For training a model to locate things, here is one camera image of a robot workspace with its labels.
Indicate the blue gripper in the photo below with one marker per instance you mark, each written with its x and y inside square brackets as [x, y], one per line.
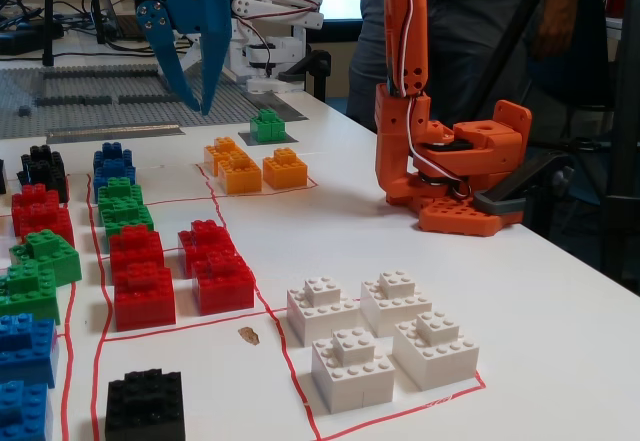
[192, 3]

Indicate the small green brick block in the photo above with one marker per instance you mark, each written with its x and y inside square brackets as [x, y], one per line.
[267, 128]

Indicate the orange brick block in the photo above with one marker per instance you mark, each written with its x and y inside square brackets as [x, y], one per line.
[285, 171]
[242, 178]
[220, 153]

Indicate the blue brick block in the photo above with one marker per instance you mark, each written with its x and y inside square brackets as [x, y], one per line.
[114, 163]
[25, 351]
[22, 413]

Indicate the red brick block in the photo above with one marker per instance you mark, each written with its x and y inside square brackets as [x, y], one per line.
[225, 288]
[47, 223]
[145, 301]
[32, 198]
[135, 246]
[207, 241]

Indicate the black stepped brick block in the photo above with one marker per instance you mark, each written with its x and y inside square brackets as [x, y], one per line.
[42, 171]

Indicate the white brick block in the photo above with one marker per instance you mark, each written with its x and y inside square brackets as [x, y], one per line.
[320, 311]
[435, 351]
[395, 301]
[350, 371]

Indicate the large black brick block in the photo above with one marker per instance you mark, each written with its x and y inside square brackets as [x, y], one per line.
[145, 408]

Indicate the person's bare hand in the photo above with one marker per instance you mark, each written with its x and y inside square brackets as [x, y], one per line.
[555, 33]

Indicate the short grey brick strip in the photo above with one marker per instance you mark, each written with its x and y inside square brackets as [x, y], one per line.
[137, 99]

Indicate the grey laptop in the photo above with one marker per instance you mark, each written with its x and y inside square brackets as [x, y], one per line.
[117, 21]

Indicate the long grey brick strip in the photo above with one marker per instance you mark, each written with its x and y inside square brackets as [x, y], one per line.
[90, 75]

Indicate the black thin stand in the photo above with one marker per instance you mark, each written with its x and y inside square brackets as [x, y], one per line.
[92, 1]

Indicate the wide grey tape patch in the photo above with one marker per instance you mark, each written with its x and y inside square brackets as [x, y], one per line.
[290, 108]

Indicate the grey studded baseplate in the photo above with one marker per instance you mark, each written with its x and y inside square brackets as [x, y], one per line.
[75, 116]

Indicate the black table clamp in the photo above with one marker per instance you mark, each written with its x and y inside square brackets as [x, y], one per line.
[317, 66]

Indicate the black tripod stand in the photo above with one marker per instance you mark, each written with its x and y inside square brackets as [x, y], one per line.
[48, 21]

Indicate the black desk device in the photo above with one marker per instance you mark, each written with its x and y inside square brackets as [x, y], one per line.
[20, 41]

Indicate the tiny grey brick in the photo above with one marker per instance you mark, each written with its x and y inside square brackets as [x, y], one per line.
[23, 110]

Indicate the person in jeans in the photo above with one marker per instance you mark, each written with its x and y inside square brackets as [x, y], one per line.
[450, 36]

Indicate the brown table stain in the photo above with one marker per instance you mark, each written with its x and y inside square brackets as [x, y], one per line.
[248, 336]

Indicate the black diagonal pole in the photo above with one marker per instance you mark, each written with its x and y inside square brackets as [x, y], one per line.
[520, 26]

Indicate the grey black clamp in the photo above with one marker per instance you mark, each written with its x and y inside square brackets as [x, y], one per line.
[520, 181]

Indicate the dark blue chair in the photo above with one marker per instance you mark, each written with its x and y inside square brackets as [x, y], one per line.
[590, 81]

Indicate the silver duct tape strip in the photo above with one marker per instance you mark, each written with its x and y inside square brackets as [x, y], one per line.
[115, 133]

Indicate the black vertical stand frame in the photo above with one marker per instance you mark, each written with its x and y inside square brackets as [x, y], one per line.
[627, 111]

